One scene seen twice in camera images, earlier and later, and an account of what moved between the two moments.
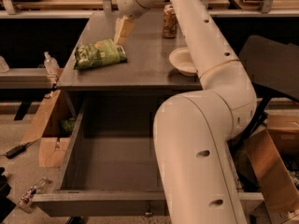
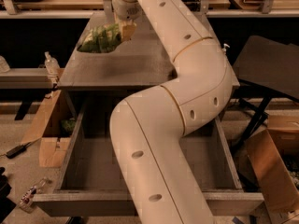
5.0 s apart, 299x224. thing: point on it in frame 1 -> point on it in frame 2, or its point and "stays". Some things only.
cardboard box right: [276, 155] stays
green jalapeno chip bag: [101, 52] -> [102, 39]
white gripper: [128, 6] stays
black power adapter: [17, 150] stays
